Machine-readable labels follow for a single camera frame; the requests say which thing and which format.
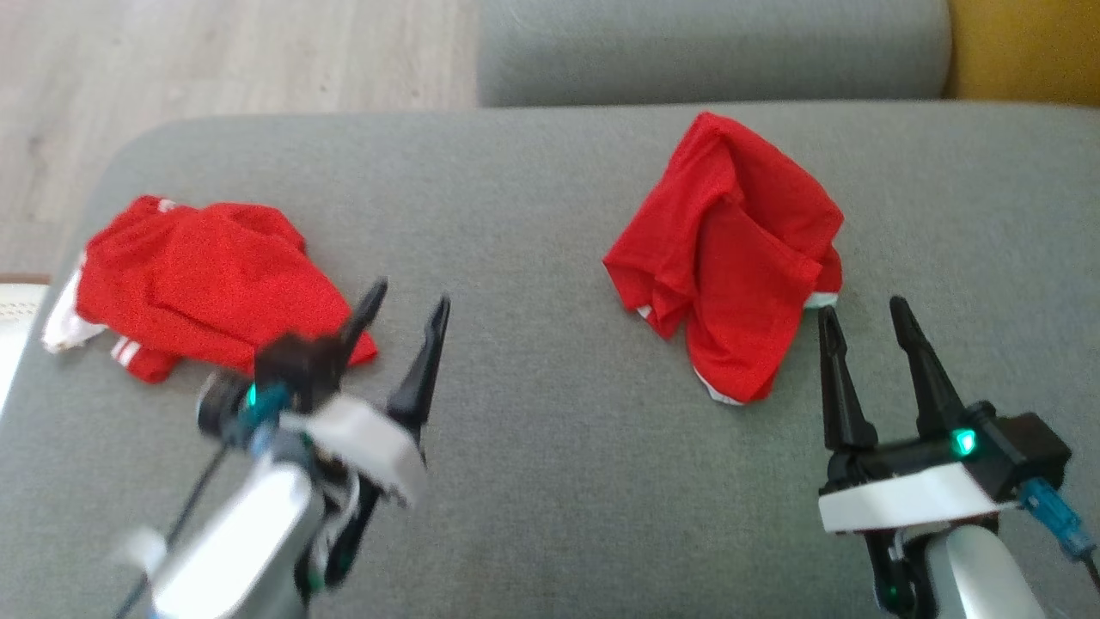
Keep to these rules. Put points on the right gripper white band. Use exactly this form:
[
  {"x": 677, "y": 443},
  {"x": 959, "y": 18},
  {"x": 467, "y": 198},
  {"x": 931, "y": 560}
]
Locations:
[{"x": 902, "y": 499}]

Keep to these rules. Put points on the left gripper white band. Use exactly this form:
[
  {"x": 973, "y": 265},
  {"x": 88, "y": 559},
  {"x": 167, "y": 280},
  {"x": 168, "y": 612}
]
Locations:
[{"x": 369, "y": 438}]

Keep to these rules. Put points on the red shirt with white stripes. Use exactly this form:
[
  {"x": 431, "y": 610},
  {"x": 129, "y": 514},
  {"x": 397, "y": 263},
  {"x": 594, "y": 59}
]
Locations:
[{"x": 215, "y": 284}]

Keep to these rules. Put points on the red shorts white waistband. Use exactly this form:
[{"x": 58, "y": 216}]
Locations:
[{"x": 739, "y": 249}]

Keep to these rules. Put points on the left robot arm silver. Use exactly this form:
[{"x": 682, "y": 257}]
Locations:
[{"x": 236, "y": 542}]

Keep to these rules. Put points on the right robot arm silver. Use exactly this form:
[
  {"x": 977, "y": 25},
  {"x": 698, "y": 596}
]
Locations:
[{"x": 980, "y": 576}]

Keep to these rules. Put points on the grey sofa seat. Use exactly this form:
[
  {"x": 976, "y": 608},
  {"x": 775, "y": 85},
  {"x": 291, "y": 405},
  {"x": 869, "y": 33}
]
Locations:
[{"x": 550, "y": 481}]

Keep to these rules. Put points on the grey sofa cushion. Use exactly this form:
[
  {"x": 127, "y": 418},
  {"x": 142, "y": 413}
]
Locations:
[{"x": 713, "y": 52}]

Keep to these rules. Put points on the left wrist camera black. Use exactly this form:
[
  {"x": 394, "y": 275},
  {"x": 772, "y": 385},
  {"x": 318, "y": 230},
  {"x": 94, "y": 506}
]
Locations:
[{"x": 296, "y": 370}]

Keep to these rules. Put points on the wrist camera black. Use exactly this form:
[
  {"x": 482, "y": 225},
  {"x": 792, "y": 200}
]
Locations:
[
  {"x": 296, "y": 370},
  {"x": 1023, "y": 456}
]

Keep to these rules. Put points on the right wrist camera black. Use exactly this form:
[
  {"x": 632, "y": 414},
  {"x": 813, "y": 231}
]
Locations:
[{"x": 1023, "y": 456}]

